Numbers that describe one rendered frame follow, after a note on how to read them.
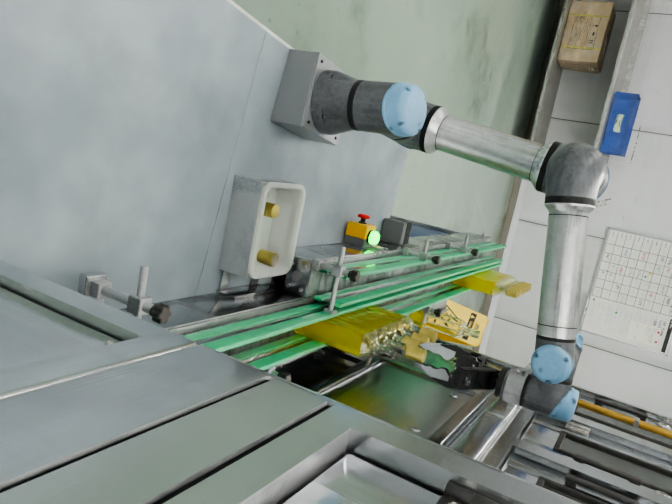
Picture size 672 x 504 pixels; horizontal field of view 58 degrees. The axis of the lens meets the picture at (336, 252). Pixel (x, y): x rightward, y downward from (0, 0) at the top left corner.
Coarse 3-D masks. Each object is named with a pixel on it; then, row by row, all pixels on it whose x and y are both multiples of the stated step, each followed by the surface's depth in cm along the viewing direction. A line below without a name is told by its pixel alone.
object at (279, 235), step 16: (272, 192) 148; (288, 192) 149; (304, 192) 147; (288, 208) 149; (256, 224) 134; (272, 224) 151; (288, 224) 149; (256, 240) 135; (272, 240) 151; (288, 240) 150; (256, 256) 149; (288, 256) 150; (256, 272) 140; (272, 272) 144
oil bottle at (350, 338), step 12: (312, 324) 149; (324, 324) 147; (336, 324) 147; (348, 324) 149; (312, 336) 149; (324, 336) 148; (336, 336) 146; (348, 336) 144; (360, 336) 143; (372, 336) 144; (348, 348) 145; (360, 348) 143; (372, 348) 143
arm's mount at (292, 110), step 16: (288, 64) 142; (304, 64) 140; (320, 64) 140; (288, 80) 142; (304, 80) 140; (288, 96) 141; (304, 96) 139; (288, 112) 141; (304, 112) 139; (288, 128) 147; (304, 128) 141; (336, 144) 154
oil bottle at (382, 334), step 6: (336, 318) 152; (342, 318) 152; (348, 318) 153; (354, 318) 155; (354, 324) 150; (360, 324) 150; (366, 324) 151; (372, 324) 152; (372, 330) 148; (378, 330) 149; (384, 330) 150; (378, 336) 147; (384, 336) 148
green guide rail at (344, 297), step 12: (456, 264) 258; (468, 264) 267; (480, 264) 272; (492, 264) 287; (408, 276) 208; (420, 276) 214; (432, 276) 217; (444, 276) 223; (348, 288) 171; (360, 288) 174; (372, 288) 179; (384, 288) 181; (396, 288) 184; (408, 288) 193; (324, 300) 154; (336, 300) 155; (348, 300) 157; (360, 300) 162
